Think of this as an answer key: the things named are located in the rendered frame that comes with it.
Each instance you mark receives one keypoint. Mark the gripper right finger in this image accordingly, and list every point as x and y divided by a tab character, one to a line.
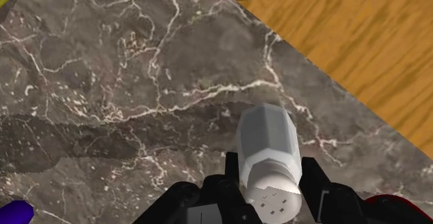
324	196

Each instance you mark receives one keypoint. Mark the blue object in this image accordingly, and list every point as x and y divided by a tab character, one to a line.
15	213

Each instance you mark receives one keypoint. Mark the white salt shaker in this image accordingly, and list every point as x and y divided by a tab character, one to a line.
269	149

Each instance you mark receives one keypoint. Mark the red and black object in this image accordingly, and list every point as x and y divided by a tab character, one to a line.
399	209

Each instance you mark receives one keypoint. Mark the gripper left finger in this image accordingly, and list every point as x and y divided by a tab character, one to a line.
216	196

